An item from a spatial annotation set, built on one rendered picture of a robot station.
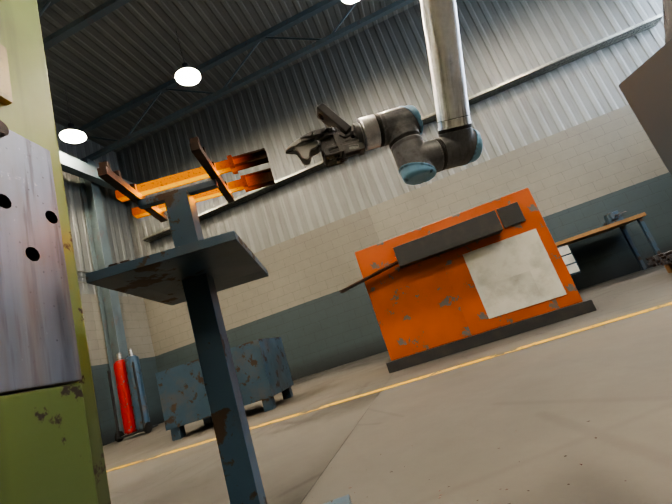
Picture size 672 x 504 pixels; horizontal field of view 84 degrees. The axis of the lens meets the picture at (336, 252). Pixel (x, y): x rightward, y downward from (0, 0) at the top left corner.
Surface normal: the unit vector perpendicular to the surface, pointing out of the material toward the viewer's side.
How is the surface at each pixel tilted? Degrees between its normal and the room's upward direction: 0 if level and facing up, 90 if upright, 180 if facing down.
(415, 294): 90
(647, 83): 90
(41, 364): 90
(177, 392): 90
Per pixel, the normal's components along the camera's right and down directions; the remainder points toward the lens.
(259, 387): -0.16, -0.19
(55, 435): 0.94, -0.32
